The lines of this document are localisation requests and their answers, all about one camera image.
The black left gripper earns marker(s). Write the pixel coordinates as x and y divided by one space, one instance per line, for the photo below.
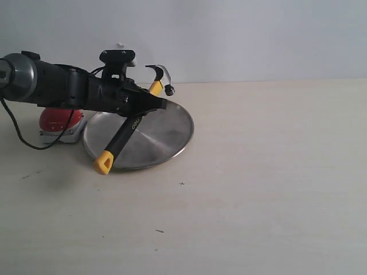
116 96

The yellow black claw hammer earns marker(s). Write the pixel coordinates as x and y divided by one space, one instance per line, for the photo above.
104 162

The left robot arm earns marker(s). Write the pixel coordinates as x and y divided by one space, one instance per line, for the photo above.
27 79

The red dome push button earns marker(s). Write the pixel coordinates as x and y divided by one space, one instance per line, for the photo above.
53 121

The round steel plate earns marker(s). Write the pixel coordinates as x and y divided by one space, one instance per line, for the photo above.
162 135

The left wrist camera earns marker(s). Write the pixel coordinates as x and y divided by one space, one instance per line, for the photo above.
116 63

